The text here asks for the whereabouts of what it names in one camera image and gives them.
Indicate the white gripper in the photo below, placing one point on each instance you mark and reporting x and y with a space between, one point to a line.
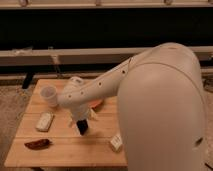
81 112

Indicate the black eraser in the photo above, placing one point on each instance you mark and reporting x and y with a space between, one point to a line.
82 126

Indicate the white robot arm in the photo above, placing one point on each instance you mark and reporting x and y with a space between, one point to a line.
161 108

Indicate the orange bowl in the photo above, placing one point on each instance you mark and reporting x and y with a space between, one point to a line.
95 103

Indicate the white rectangular packet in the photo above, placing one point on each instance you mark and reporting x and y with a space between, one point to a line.
44 122

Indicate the clear plastic cup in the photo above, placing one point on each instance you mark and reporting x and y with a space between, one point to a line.
49 95

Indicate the white plastic bottle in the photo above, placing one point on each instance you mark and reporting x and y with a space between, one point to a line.
116 143

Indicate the wooden table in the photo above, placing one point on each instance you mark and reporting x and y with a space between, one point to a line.
68 148

